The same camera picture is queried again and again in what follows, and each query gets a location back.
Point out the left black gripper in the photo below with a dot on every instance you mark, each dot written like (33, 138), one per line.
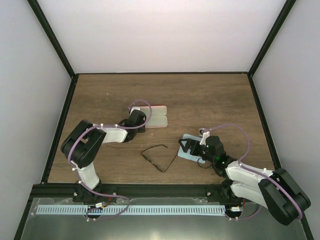
(142, 129)

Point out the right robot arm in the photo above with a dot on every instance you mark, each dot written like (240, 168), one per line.
(274, 190)

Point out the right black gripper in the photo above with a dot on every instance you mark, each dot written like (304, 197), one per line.
(194, 145)

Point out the black aluminium frame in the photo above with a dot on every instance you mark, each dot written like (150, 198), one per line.
(55, 190)

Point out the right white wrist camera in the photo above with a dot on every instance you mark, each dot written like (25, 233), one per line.
(203, 134)

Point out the grey metal front plate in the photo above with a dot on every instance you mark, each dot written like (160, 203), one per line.
(256, 224)

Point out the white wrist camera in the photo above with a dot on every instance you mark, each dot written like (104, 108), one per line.
(203, 134)
(134, 108)

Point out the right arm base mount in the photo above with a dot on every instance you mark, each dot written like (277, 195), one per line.
(218, 193)

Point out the pink glasses case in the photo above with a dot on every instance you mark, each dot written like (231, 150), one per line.
(158, 117)

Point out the black sunglasses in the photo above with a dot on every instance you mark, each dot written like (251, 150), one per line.
(160, 156)

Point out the light blue cleaning cloth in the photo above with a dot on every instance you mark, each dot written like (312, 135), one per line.
(194, 156)

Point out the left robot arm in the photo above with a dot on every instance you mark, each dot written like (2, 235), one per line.
(83, 143)

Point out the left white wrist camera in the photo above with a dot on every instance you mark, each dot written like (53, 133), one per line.
(134, 108)

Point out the light blue slotted strip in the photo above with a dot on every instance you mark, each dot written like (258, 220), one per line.
(199, 210)

